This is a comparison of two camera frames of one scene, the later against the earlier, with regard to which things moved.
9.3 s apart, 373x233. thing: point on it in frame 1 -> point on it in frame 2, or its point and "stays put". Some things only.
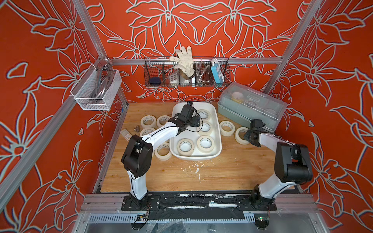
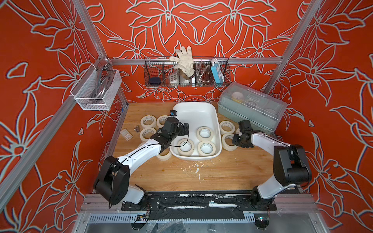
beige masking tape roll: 162,152 stays put
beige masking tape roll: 146,131 stays put
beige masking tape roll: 162,120 stays put
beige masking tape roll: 210,131 -> 204,133
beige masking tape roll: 148,121 stays put
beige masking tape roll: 205,115 -> 226,146
